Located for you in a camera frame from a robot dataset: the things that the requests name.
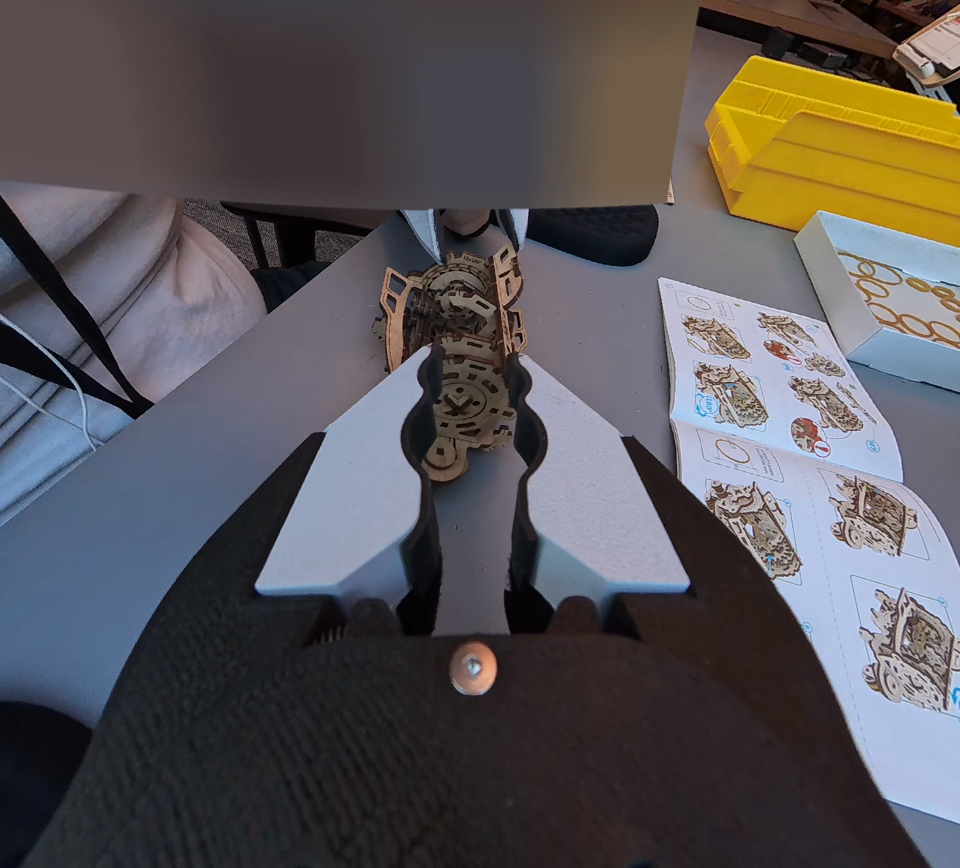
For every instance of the white instruction booklet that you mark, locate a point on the white instruction booklet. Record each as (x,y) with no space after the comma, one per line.
(795,455)

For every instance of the person in grey hoodie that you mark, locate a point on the person in grey hoodie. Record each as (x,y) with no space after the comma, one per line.
(165,298)

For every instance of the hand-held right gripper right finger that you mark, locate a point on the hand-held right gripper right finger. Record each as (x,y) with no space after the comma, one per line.
(592,515)

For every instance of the black office chair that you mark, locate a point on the black office chair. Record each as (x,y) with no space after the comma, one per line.
(315,219)

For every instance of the pile of tan rubber bands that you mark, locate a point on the pile of tan rubber bands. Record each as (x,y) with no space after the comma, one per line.
(892,313)

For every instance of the yellow plastic bin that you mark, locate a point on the yellow plastic bin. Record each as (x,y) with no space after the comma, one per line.
(825,170)

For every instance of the grey desk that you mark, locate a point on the grey desk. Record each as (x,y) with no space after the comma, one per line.
(225,433)

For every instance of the brown wooden table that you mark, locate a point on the brown wooden table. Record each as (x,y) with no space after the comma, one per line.
(787,13)

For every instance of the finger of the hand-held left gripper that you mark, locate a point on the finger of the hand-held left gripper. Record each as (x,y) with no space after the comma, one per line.
(516,223)
(424,227)

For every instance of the clipboard with printed sheet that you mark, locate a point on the clipboard with printed sheet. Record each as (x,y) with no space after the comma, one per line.
(937,50)

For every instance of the person's dark trousers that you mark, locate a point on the person's dark trousers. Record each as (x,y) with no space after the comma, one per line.
(289,283)

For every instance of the wooden mechanical model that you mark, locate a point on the wooden mechanical model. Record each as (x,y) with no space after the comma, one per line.
(465,395)

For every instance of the white cardboard box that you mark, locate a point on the white cardboard box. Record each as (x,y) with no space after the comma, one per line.
(862,238)

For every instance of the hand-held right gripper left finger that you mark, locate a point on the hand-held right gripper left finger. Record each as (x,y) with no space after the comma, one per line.
(352,508)

